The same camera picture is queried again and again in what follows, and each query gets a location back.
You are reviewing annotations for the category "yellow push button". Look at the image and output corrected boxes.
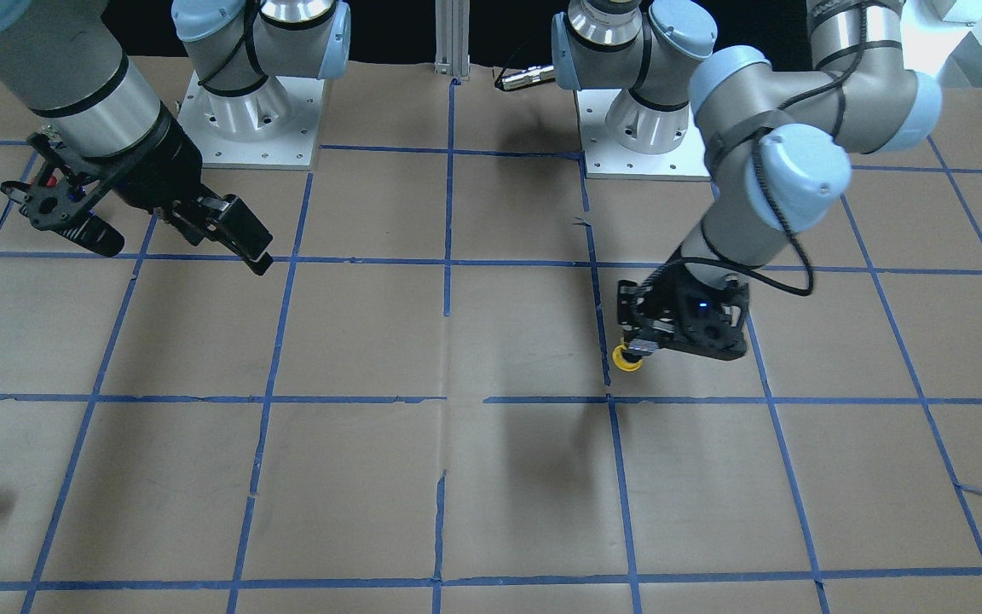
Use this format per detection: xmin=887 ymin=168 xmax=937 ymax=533
xmin=610 ymin=340 xmax=643 ymax=373

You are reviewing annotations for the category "silver cable connector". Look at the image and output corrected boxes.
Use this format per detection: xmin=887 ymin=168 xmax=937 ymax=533
xmin=494 ymin=65 xmax=557 ymax=92

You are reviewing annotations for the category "aluminium frame post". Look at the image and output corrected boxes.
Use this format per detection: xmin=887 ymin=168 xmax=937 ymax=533
xmin=434 ymin=0 xmax=471 ymax=80

